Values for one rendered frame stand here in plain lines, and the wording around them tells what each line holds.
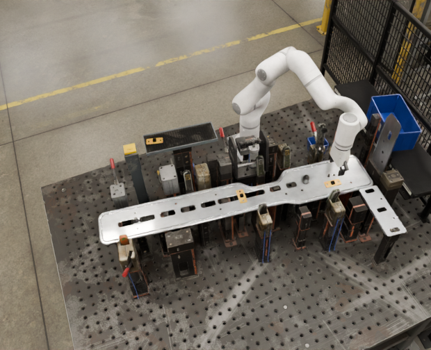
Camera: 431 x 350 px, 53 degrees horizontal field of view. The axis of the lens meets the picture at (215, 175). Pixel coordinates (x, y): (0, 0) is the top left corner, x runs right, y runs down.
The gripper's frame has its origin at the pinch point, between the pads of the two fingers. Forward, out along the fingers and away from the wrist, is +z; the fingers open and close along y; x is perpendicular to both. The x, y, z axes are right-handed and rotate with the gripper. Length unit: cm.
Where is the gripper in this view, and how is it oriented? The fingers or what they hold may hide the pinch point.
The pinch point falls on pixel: (336, 167)
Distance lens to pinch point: 215.5
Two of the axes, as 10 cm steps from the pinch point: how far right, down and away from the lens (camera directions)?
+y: 2.5, 7.3, -6.4
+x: 9.7, -2.1, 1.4
